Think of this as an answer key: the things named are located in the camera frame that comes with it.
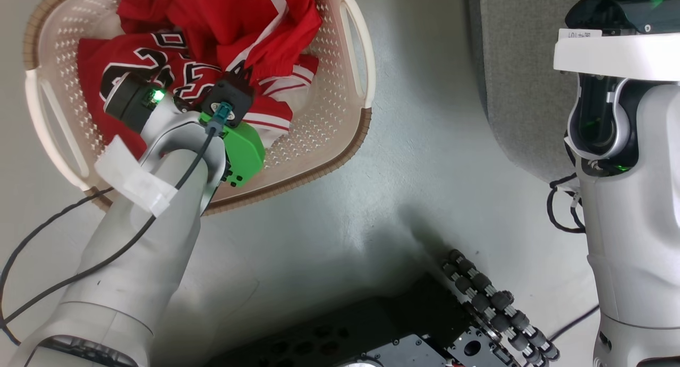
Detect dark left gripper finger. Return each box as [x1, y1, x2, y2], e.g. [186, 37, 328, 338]
[228, 61, 254, 86]

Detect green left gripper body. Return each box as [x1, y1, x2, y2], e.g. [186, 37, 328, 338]
[199, 112, 266, 189]

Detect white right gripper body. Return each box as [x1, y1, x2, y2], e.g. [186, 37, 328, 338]
[554, 29, 680, 82]

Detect red shorts white stripes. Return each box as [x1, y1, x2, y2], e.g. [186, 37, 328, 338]
[116, 0, 324, 86]

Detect red jersey black numbers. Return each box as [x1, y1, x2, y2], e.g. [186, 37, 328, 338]
[77, 30, 320, 160]

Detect beige perforated laundry basket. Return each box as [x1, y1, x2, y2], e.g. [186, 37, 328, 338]
[22, 0, 377, 217]

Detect grey fabric sofa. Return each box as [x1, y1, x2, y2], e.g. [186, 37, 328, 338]
[467, 0, 585, 184]

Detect white tape strip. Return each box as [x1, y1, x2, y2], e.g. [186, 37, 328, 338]
[95, 135, 179, 217]

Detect black roller wheel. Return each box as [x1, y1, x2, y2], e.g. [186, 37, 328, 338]
[441, 249, 562, 367]

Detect teal cable connector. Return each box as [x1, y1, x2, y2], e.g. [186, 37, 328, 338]
[206, 102, 235, 135]

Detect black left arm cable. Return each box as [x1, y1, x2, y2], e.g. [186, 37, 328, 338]
[0, 125, 218, 346]

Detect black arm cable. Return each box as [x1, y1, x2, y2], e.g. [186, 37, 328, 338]
[0, 125, 218, 346]
[547, 173, 586, 234]

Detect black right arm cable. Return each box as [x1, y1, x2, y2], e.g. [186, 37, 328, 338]
[547, 173, 586, 234]

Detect thin black floor cable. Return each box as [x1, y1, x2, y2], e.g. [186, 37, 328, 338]
[547, 304, 600, 343]

